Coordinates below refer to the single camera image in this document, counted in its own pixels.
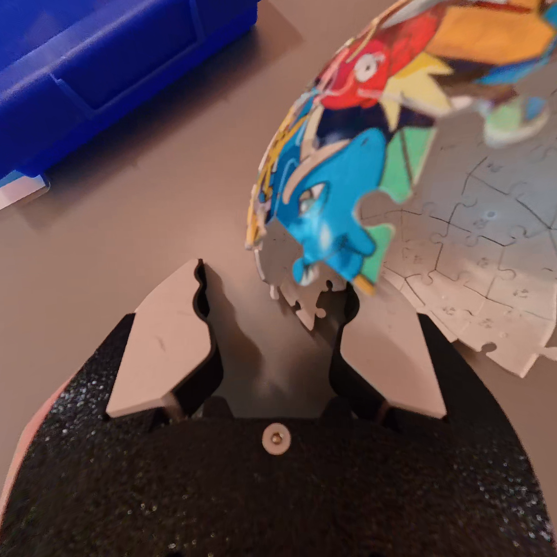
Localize person's left hand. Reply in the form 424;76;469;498
0;374;79;514

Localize blue plastic bin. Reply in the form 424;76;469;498
0;0;258;181

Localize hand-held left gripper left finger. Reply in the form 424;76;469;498
106;259;224;420

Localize half-built cartoon puzzle ball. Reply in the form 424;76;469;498
245;0;557;378

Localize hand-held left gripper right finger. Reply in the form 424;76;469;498
328;281;448;426

